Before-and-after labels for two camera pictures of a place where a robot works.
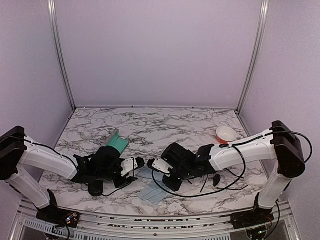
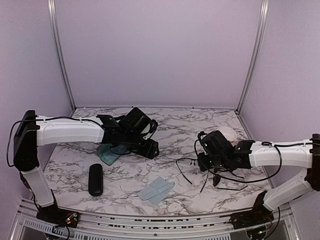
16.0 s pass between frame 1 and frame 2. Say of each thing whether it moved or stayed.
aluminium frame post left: stayed
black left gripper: moved
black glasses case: stayed
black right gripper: moved
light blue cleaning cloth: moved
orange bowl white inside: stayed
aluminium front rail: stayed
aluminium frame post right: stayed
